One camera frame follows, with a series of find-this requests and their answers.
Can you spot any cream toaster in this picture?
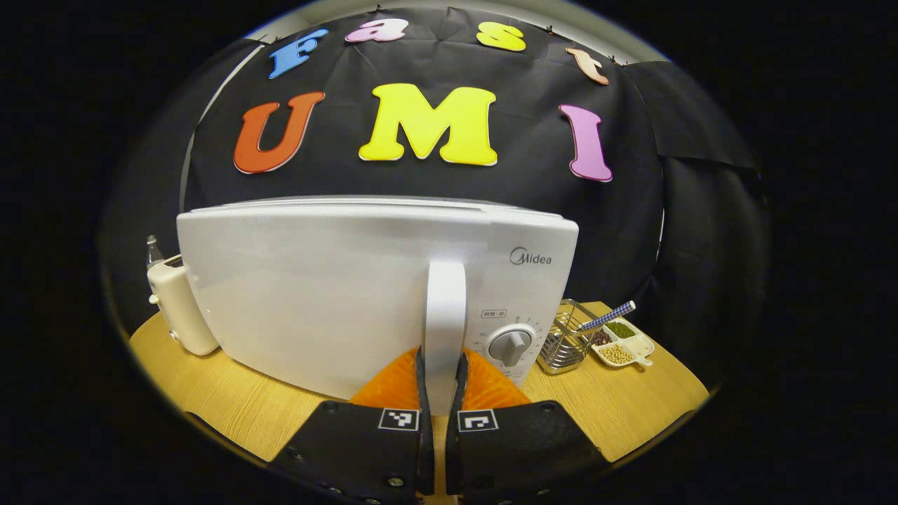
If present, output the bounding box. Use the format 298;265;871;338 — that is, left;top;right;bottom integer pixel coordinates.
146;254;220;357

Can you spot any metal wire basket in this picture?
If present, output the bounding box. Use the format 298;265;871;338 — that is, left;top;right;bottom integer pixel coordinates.
537;299;597;375

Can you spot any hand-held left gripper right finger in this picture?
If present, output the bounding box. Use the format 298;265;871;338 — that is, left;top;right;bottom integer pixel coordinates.
444;351;610;505

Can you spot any white divided dish with beans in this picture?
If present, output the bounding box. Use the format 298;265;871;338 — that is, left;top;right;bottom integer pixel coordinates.
589;317;656;369

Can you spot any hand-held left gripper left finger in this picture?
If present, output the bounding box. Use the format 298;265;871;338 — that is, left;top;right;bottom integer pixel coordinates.
270;346;436;505

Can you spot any blue patterned handle spoon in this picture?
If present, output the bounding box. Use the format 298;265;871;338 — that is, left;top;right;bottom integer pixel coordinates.
577;300;637;333

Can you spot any white microwave oven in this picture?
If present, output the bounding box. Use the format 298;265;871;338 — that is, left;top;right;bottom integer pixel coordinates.
175;195;580;416

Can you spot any black backdrop cloth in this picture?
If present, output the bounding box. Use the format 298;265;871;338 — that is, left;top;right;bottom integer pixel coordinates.
98;6;772;379

